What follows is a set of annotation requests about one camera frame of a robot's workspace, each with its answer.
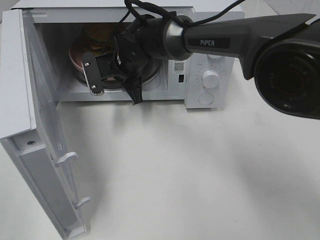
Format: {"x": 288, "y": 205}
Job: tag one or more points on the pink round plate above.
{"x": 83, "y": 44}

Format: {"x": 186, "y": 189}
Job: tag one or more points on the glass microwave turntable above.
{"x": 151, "y": 70}

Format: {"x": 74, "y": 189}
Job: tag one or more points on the white microwave oven body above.
{"x": 52, "y": 31}

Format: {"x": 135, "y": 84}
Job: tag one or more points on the burger with lettuce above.
{"x": 97, "y": 36}

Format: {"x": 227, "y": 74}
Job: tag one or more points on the white microwave door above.
{"x": 30, "y": 127}

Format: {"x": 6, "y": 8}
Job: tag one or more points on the white lower microwave knob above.
{"x": 210, "y": 79}

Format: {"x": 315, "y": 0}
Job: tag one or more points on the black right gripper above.
{"x": 130, "y": 63}

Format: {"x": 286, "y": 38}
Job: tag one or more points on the white warning label sticker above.
{"x": 179, "y": 66}

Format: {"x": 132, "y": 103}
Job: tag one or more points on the round white door button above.
{"x": 206, "y": 99}

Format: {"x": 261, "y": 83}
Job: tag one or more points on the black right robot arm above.
{"x": 280, "y": 52}

